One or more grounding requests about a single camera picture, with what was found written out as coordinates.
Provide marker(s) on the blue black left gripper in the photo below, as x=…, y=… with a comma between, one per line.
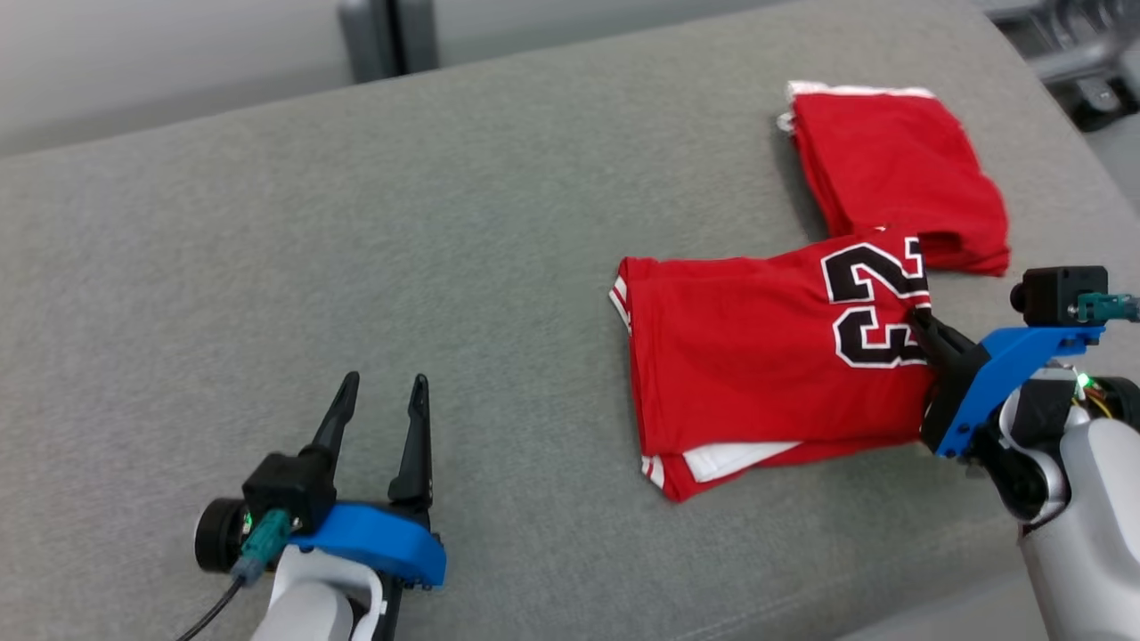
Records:
x=383, y=539

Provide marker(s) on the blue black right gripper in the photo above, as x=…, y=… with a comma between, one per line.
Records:
x=989, y=374

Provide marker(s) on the red shorts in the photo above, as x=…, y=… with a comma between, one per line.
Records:
x=891, y=160

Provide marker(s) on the red white jersey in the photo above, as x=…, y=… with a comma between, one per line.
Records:
x=739, y=356

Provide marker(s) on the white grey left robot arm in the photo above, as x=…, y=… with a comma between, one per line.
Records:
x=307, y=605

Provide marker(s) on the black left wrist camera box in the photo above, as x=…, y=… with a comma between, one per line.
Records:
x=285, y=485

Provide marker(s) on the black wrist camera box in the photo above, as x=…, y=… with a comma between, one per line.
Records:
x=285, y=485
x=1055, y=294

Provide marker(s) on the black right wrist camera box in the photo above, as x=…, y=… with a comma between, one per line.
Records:
x=1055, y=294

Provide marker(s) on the grey metal frame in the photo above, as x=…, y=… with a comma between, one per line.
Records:
x=1069, y=53

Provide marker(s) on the grey metal wall post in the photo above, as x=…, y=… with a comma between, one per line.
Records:
x=387, y=36

